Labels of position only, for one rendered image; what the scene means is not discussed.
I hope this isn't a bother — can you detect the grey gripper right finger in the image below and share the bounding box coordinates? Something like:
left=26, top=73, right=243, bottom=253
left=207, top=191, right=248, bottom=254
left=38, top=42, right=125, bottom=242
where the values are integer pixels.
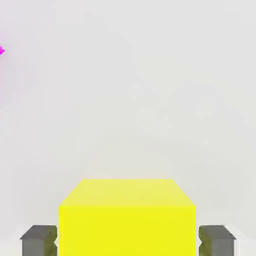
left=198, top=224, right=249, bottom=256

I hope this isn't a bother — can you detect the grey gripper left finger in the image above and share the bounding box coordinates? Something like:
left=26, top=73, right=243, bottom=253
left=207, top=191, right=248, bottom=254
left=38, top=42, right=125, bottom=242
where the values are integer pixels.
left=7, top=224, right=58, bottom=256

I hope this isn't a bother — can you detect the small yellow cube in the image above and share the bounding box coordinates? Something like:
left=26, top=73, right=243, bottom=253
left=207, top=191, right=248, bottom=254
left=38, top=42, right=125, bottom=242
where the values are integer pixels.
left=58, top=178, right=197, bottom=256

